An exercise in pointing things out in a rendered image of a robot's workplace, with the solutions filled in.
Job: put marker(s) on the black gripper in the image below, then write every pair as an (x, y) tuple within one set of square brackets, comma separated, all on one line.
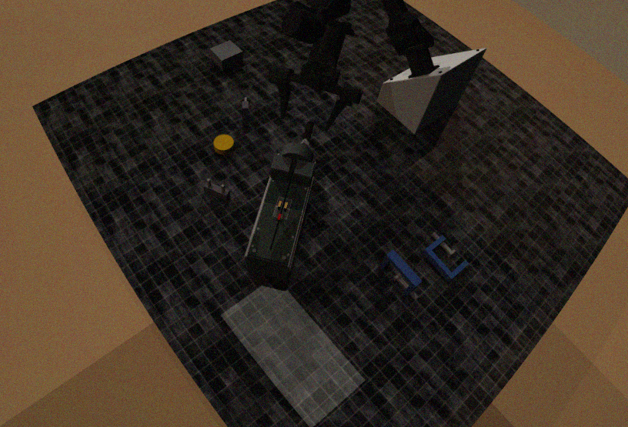
[(283, 76)]

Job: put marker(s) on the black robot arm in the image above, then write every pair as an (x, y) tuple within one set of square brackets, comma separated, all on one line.
[(315, 25)]

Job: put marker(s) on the yellow short cylinder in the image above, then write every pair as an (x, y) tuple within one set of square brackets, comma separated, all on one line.
[(223, 144)]

